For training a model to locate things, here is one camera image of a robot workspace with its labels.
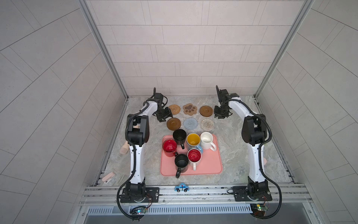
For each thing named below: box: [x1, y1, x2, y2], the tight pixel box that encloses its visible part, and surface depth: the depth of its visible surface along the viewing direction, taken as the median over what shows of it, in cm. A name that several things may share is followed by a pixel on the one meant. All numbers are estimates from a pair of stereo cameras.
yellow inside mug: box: [186, 133, 204, 154], surface depth 84 cm
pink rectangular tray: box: [160, 134, 223, 176], surface depth 83 cm
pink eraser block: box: [101, 171, 116, 182], surface depth 76 cm
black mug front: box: [174, 153, 189, 179], surface depth 77 cm
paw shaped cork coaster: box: [182, 103, 198, 116], surface depth 111 cm
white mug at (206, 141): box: [199, 131, 217, 152], surface depth 85 cm
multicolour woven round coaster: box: [200, 118, 215, 132], surface depth 101 cm
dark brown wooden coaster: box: [166, 117, 182, 131], surface depth 101 cm
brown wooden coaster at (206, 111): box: [199, 105, 214, 117], surface depth 110 cm
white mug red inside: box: [186, 147, 202, 171], surface depth 80 cm
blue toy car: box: [174, 182, 190, 193], surface depth 74 cm
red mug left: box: [162, 139, 178, 158], surface depth 85 cm
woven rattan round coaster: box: [168, 104, 181, 115], surface depth 111 cm
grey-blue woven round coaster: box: [183, 117, 198, 130], surface depth 101 cm
